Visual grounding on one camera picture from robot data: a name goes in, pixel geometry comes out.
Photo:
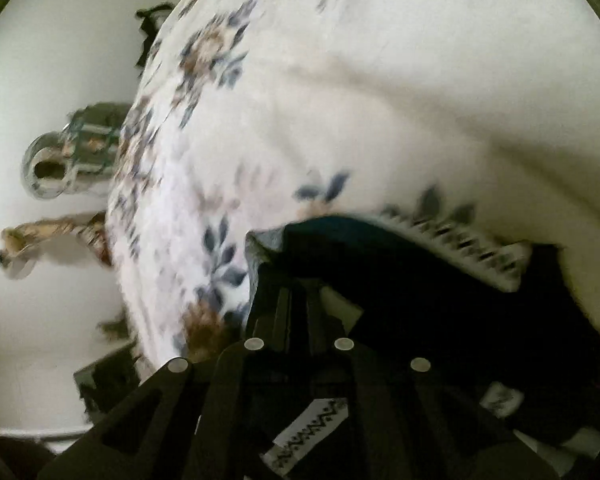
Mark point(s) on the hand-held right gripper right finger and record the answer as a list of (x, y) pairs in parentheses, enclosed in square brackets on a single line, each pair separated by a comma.
[(330, 320)]

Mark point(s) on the black object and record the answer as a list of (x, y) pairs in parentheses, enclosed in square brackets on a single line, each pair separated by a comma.
[(147, 25)]

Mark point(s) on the floral bed blanket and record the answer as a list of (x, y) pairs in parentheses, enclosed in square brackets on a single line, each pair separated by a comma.
[(355, 110)]

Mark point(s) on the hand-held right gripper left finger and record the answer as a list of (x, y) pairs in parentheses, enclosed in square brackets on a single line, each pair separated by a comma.
[(275, 320)]

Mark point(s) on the dark sweater with patterned band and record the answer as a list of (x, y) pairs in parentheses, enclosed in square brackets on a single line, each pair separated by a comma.
[(405, 285)]

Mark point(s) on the dark box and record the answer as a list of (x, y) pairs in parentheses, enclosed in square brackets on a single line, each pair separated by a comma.
[(110, 380)]

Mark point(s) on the brown patterned cloth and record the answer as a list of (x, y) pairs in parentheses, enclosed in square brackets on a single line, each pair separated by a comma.
[(45, 230)]

